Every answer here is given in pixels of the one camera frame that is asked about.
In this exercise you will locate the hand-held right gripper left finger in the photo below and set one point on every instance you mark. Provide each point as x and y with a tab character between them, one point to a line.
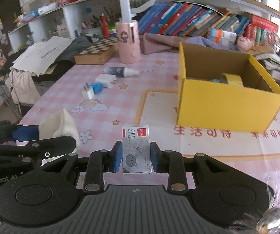
117	156

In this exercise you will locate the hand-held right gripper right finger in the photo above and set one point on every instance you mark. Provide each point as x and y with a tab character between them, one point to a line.
154	158

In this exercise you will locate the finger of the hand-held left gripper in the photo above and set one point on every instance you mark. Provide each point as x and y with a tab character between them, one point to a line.
45	147
25	132

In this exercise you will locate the silver staple box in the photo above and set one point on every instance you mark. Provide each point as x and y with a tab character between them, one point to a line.
136	148

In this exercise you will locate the cream cloth pouch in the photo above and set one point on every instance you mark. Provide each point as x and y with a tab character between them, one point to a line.
62	124

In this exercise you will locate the small white plug adapter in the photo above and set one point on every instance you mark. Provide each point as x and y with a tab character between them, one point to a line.
87	93

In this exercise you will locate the small blue textured item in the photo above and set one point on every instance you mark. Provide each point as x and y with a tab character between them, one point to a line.
97	87

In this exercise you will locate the white charger plug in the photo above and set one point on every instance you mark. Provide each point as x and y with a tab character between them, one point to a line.
104	80

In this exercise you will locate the dark blue spray bottle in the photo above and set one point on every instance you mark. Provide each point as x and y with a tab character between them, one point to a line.
118	72

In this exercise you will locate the yellow cardboard box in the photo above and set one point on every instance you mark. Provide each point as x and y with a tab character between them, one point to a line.
227	107

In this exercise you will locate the small blue teardrop toy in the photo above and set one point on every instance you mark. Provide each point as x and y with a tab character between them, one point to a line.
215	80

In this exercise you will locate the yellow tape roll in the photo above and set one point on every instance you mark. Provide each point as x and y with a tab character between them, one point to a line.
235	80

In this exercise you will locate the pink cartoon cylinder container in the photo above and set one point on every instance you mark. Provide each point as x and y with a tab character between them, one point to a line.
127	46

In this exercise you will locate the white hanging garment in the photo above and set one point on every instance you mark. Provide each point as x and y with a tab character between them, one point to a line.
20	87

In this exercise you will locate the pink checked tablecloth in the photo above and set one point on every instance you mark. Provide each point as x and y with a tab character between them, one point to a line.
110	107

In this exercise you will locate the black cloth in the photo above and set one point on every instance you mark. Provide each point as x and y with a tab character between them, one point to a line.
57	72

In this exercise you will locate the stack of white papers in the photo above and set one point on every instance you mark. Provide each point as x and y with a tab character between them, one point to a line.
40	53

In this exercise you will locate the grey cloth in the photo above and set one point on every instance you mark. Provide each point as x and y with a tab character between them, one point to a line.
74	46

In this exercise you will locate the wooden chessboard box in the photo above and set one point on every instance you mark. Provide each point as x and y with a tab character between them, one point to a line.
96	50

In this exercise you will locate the white box with red label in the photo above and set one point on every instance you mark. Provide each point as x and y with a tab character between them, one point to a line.
62	30

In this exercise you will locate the mauve cloth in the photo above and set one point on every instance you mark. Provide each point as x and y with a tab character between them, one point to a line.
159	42

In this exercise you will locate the blue wipes pack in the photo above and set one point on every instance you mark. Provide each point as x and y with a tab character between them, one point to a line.
30	16

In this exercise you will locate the white pen holder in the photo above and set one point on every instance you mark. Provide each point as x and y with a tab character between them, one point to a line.
92	31

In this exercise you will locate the green lidded jar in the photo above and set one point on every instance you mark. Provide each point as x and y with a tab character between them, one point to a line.
112	31

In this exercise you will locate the grey fluffy fur trim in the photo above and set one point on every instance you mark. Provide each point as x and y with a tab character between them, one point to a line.
264	219

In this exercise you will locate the red bottle with pointed cap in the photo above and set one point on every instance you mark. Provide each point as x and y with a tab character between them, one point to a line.
105	28

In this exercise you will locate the bunch of pens and brushes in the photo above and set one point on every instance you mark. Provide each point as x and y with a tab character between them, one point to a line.
95	20

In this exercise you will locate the orange blue white carton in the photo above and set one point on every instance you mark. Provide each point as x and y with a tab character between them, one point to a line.
224	33
219	41

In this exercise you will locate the small pink box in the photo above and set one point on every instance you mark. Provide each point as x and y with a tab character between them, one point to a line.
63	1

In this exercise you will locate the row of colourful books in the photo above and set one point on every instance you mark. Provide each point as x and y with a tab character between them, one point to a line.
186	19

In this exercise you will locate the pink pig plush toy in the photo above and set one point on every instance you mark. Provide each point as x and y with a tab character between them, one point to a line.
244	42

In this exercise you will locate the brown cardboard sheet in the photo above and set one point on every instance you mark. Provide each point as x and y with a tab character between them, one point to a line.
261	50

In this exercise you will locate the pile of papers and booklets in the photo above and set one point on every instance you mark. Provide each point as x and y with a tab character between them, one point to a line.
276	65

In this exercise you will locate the white bookshelf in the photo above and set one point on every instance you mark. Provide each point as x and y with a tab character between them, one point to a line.
125	2

